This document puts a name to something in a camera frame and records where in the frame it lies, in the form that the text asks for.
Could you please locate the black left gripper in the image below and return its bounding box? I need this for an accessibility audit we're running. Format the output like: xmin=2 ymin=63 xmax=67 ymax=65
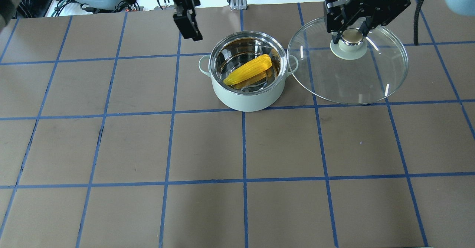
xmin=173 ymin=0 xmax=203 ymax=41

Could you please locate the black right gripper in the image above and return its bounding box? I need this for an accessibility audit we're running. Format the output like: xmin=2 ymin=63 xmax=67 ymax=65
xmin=323 ymin=0 xmax=411 ymax=44

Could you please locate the glass pot lid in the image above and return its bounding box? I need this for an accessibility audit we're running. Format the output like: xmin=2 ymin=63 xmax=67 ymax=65
xmin=287 ymin=18 xmax=409 ymax=105

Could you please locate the yellow corn cob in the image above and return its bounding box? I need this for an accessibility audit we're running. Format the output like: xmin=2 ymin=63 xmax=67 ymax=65
xmin=223 ymin=55 xmax=273 ymax=89

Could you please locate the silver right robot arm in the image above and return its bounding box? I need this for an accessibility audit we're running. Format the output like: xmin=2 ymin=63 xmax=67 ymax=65
xmin=323 ymin=0 xmax=474 ymax=45

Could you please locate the pale green cooking pot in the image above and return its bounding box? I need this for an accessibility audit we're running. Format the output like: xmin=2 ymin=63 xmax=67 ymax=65
xmin=198 ymin=31 xmax=299 ymax=112

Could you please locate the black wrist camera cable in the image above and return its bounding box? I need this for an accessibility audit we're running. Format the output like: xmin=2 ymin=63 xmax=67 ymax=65
xmin=413 ymin=0 xmax=433 ymax=46

